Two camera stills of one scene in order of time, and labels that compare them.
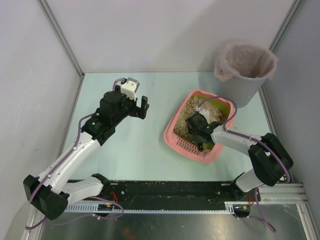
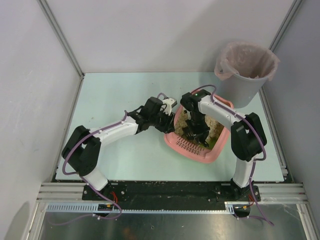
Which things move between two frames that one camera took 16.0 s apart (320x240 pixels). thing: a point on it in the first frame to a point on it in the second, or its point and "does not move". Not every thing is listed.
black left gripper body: (136, 110) to (165, 122)
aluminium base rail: (283, 193) does not move
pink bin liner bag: (247, 59) does not move
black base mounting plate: (168, 192) does not move
